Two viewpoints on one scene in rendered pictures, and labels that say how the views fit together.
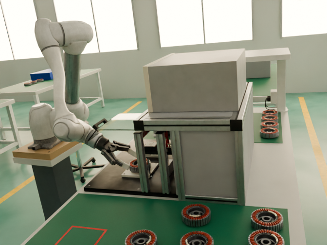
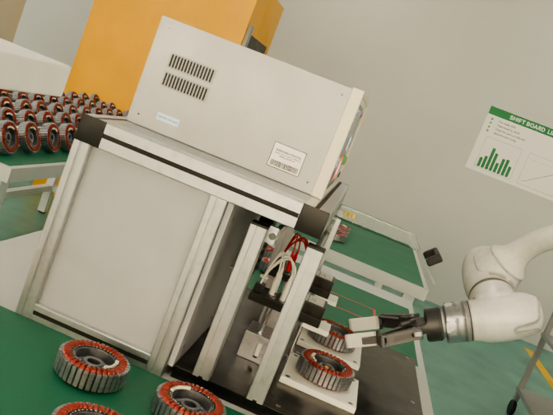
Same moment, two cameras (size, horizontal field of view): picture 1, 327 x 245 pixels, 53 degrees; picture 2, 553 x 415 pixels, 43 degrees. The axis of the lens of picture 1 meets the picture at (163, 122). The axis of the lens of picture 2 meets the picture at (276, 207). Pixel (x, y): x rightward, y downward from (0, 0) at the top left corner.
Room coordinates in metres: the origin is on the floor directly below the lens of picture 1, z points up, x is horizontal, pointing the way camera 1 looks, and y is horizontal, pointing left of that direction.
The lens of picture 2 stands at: (2.97, -0.45, 1.25)
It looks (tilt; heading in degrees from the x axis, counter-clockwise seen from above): 8 degrees down; 166
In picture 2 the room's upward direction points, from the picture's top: 21 degrees clockwise
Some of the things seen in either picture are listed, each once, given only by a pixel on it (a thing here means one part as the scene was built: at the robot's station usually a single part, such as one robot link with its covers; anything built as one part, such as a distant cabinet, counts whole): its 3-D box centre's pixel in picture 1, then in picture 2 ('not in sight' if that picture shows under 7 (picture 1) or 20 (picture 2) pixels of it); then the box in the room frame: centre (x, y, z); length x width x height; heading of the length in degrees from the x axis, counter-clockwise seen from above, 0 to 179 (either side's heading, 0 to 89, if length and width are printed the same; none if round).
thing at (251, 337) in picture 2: not in sight; (256, 341); (1.71, -0.07, 0.80); 0.07 x 0.05 x 0.06; 160
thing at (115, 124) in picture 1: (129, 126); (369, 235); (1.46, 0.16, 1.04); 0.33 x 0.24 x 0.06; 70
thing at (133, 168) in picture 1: (139, 165); (333, 334); (1.53, 0.14, 0.80); 0.11 x 0.11 x 0.04
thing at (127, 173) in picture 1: (140, 169); (329, 344); (1.53, 0.14, 0.78); 0.15 x 0.15 x 0.01; 70
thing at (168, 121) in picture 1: (202, 102); (240, 166); (1.53, -0.20, 1.09); 0.68 x 0.44 x 0.05; 160
